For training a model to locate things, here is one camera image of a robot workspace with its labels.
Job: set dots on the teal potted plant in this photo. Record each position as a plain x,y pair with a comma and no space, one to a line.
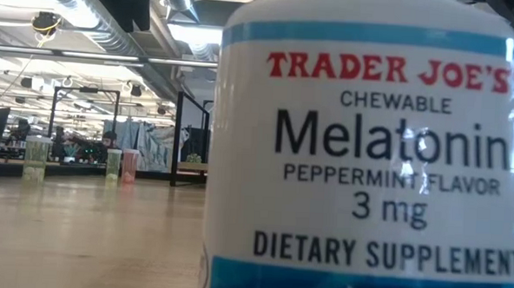
70,151

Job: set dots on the black background rig frame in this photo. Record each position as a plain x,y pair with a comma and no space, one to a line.
85,89

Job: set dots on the hanging blue white cloth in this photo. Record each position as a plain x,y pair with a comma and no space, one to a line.
152,148

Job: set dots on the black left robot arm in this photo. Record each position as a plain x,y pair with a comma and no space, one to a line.
115,3

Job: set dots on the long ceiling light bar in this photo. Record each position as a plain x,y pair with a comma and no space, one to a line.
100,55

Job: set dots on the black aluminium table frame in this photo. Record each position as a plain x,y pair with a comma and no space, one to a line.
64,171

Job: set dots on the wooden shelf with black frame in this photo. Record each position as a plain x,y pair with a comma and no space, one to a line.
176,136

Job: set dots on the small green plant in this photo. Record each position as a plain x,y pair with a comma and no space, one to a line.
193,158

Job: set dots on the person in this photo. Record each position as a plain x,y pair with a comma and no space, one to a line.
108,138

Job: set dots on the white melatonin supplement bottle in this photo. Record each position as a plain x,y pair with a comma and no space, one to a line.
369,166

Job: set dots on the green translucent pill bottle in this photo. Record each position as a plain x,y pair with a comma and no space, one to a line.
113,166
35,158

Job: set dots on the pink translucent pill bottle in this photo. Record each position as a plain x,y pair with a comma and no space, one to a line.
129,165

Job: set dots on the large silver ceiling duct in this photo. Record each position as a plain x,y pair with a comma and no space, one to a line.
109,42

